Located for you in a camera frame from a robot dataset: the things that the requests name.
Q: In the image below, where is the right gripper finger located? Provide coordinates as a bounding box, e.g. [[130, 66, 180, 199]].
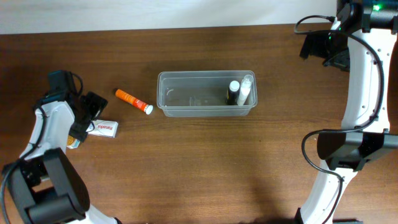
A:
[[299, 35, 314, 59], [322, 49, 350, 72]]

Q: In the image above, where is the small gold-lid jar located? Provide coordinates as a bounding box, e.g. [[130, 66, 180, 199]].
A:
[[67, 136, 80, 149]]

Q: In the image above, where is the white spray bottle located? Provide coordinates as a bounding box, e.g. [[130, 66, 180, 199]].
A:
[[236, 75, 254, 106]]

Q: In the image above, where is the clear plastic container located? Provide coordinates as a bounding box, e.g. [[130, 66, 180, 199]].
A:
[[157, 70, 257, 118]]

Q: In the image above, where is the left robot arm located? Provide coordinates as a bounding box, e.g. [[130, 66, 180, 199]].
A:
[[1, 70, 120, 224]]

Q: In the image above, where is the white Panadol box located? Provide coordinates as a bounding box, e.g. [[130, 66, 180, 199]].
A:
[[86, 119, 119, 138]]

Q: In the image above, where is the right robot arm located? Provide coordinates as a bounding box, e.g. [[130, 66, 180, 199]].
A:
[[294, 0, 397, 224]]

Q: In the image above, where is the black bottle white cap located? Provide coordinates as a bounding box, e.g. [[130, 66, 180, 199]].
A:
[[226, 80, 240, 105]]

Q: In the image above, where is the orange tablet tube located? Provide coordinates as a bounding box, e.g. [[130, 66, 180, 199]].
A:
[[115, 89, 154, 115]]

